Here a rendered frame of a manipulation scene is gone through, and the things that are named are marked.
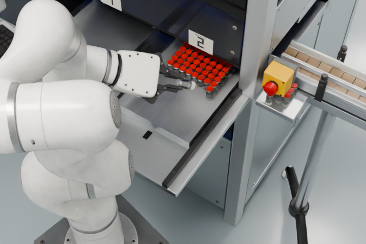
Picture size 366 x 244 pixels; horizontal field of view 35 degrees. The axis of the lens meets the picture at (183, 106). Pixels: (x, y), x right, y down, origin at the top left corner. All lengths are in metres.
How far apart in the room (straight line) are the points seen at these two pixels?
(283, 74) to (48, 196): 0.77
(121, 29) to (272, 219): 1.09
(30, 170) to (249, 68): 0.75
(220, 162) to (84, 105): 1.39
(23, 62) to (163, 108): 0.92
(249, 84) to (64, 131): 1.00
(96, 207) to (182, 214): 1.26
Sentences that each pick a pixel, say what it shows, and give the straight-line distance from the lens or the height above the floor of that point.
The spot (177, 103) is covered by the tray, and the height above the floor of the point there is 0.88.
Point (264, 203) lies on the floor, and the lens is 2.60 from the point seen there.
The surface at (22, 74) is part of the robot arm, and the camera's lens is 0.90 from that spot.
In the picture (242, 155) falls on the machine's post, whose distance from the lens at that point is 2.06.
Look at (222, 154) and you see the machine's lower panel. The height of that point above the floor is 0.49.
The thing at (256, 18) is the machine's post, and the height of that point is 1.21.
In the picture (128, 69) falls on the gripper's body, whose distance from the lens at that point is 1.33.
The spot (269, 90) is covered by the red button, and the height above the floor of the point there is 1.00.
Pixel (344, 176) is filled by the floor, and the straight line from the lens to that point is 2.74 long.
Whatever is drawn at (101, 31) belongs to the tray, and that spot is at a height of 0.88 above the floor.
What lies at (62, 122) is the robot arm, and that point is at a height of 1.62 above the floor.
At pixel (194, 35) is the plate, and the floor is 1.04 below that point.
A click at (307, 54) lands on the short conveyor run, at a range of 1.86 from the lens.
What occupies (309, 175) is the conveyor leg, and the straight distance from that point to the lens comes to 2.22.
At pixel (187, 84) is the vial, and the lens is 1.41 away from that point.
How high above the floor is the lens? 2.28
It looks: 53 degrees down
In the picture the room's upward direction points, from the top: 1 degrees counter-clockwise
